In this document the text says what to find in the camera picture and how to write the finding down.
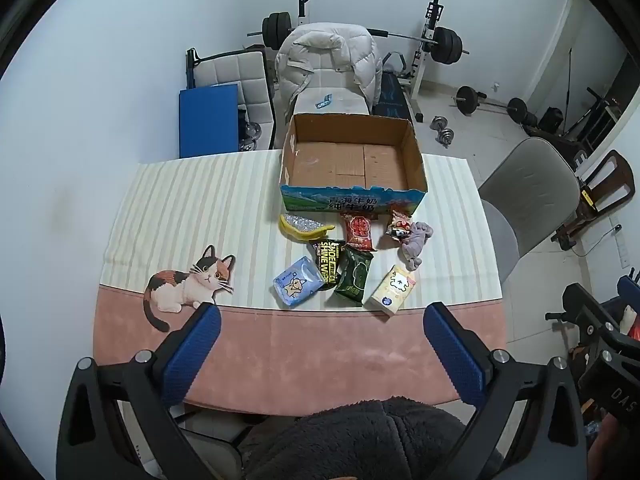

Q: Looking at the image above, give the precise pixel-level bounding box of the black yellow wipes packet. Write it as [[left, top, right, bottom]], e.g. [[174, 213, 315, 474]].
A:
[[309, 238, 347, 291]]

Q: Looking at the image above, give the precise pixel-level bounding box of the white barbell rack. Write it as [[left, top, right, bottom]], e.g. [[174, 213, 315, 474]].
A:
[[292, 0, 446, 123]]

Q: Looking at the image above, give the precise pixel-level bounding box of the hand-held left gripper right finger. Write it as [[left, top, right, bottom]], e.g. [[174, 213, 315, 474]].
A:
[[422, 302, 588, 480]]

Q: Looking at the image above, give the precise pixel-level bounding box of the yellow silver snack packet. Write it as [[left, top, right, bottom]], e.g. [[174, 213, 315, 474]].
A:
[[278, 213, 336, 242]]

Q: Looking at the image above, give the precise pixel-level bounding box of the short black barbell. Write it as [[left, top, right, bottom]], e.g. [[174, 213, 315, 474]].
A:
[[452, 85, 538, 126]]

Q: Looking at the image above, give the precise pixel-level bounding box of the white quilted folding chair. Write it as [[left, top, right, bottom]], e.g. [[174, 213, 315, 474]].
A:
[[186, 45, 278, 151]]

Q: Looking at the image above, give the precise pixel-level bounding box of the person's right hand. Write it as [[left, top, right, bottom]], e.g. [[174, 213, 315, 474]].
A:
[[595, 417, 640, 480]]

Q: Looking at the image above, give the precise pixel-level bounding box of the wooden chair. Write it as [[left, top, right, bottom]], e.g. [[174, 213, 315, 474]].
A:
[[552, 149, 636, 251]]

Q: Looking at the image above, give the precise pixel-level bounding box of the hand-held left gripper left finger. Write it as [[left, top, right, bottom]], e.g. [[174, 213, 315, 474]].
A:
[[56, 304, 223, 480]]

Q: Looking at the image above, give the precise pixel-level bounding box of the green snack packet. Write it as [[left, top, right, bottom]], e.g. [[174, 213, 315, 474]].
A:
[[332, 246, 375, 306]]

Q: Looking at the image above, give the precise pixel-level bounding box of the black weight bench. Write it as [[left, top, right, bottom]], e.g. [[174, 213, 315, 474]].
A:
[[372, 51, 426, 123]]

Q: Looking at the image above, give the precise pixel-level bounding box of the black exercise machine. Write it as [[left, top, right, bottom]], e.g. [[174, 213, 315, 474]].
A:
[[560, 85, 626, 161]]

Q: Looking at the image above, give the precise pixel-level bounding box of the small brown snack packet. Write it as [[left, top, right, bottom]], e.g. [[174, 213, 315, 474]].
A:
[[385, 209, 415, 243]]

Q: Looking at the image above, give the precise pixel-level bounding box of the grey chair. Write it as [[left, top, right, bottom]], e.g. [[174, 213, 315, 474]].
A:
[[477, 137, 583, 286]]

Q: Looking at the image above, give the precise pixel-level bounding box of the white upholstered chair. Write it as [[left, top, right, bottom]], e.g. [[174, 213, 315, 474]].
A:
[[291, 67, 373, 118]]

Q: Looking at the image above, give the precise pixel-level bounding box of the red snack packet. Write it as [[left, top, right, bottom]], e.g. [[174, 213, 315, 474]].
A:
[[340, 211, 377, 252]]

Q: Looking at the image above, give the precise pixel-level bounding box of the black box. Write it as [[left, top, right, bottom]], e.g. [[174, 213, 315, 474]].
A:
[[539, 107, 565, 133]]

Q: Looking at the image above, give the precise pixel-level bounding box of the blue board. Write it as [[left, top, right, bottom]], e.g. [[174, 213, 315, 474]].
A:
[[178, 83, 240, 159]]

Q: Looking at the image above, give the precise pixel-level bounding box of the black cable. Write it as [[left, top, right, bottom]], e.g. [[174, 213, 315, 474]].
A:
[[582, 225, 623, 258]]

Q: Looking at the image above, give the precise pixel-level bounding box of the cream tissue packet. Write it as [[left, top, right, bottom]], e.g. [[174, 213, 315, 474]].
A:
[[364, 265, 417, 315]]

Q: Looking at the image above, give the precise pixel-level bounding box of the blue tissue packet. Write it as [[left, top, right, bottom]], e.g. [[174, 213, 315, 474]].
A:
[[271, 255, 325, 308]]

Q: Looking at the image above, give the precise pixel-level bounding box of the person's dark fleece clothing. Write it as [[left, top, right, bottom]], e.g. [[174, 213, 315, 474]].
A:
[[237, 396, 468, 480]]

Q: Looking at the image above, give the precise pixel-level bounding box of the black barbell with plates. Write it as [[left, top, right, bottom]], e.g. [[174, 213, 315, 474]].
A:
[[247, 12, 471, 66]]

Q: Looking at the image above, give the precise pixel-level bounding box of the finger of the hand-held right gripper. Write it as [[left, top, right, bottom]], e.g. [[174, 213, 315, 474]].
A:
[[546, 284, 623, 356], [616, 270, 640, 326]]

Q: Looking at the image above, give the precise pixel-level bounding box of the printed cardboard box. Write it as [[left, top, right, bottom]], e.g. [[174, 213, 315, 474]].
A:
[[279, 112, 430, 221]]

